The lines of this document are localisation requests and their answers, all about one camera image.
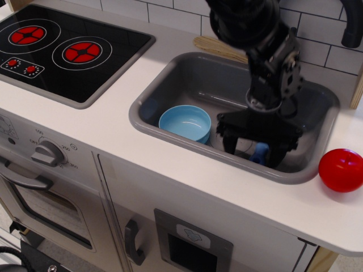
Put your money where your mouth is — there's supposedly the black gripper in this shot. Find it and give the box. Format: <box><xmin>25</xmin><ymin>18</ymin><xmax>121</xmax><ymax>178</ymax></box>
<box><xmin>216</xmin><ymin>97</ymin><xmax>303</xmax><ymax>168</ymax></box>

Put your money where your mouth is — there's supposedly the grey spoon blue handle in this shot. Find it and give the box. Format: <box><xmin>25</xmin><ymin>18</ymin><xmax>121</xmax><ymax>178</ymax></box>
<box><xmin>249</xmin><ymin>142</ymin><xmax>269</xmax><ymax>165</ymax></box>

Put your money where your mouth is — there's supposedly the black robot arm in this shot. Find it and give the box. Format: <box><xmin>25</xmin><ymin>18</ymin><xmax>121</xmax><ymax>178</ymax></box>
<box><xmin>208</xmin><ymin>1</ymin><xmax>303</xmax><ymax>168</ymax></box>

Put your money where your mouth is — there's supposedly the light blue bowl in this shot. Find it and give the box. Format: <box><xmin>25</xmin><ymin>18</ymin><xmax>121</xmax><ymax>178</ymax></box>
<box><xmin>158</xmin><ymin>105</ymin><xmax>212</xmax><ymax>144</ymax></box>

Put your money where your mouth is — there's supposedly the grey plastic sink basin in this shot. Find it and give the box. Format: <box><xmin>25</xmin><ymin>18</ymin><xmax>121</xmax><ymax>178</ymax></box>
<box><xmin>129</xmin><ymin>53</ymin><xmax>339</xmax><ymax>184</ymax></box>

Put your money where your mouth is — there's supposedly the red toy apple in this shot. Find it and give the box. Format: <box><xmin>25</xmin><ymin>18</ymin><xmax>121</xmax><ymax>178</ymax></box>
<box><xmin>318</xmin><ymin>148</ymin><xmax>362</xmax><ymax>193</ymax></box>

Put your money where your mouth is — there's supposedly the wooden spatula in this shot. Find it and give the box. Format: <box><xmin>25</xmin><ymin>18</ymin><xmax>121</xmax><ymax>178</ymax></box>
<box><xmin>193</xmin><ymin>36</ymin><xmax>248</xmax><ymax>64</ymax></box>

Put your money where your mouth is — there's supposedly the grey dispenser panel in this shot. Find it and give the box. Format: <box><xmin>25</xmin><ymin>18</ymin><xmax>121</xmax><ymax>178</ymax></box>
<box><xmin>154</xmin><ymin>209</ymin><xmax>234</xmax><ymax>272</ymax></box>

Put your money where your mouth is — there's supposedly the black faucet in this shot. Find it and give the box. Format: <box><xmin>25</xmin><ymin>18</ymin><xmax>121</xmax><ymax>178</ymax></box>
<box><xmin>340</xmin><ymin>0</ymin><xmax>362</xmax><ymax>49</ymax></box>

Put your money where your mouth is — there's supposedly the toy oven door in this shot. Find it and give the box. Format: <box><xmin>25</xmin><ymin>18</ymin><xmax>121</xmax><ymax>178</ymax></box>
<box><xmin>1</xmin><ymin>159</ymin><xmax>123</xmax><ymax>271</ymax></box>

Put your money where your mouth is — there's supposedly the grey oven knob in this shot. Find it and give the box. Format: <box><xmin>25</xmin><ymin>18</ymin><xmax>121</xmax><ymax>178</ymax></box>
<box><xmin>31</xmin><ymin>141</ymin><xmax>65</xmax><ymax>167</ymax></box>

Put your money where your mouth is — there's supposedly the black toy stovetop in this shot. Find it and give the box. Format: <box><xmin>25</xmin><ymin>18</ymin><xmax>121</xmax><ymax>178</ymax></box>
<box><xmin>1</xmin><ymin>4</ymin><xmax>155</xmax><ymax>109</ymax></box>

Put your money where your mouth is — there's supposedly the grey cabinet door handle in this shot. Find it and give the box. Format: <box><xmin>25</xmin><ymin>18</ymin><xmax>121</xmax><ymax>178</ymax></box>
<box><xmin>124</xmin><ymin>219</ymin><xmax>145</xmax><ymax>266</ymax></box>

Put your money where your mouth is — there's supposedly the grey oven door handle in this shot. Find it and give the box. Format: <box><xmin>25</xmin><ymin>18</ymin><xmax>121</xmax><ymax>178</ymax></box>
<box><xmin>1</xmin><ymin>157</ymin><xmax>53</xmax><ymax>191</ymax></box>

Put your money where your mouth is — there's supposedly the black cable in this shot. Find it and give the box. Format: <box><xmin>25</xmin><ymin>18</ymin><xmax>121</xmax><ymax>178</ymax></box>
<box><xmin>0</xmin><ymin>245</ymin><xmax>32</xmax><ymax>272</ymax></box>

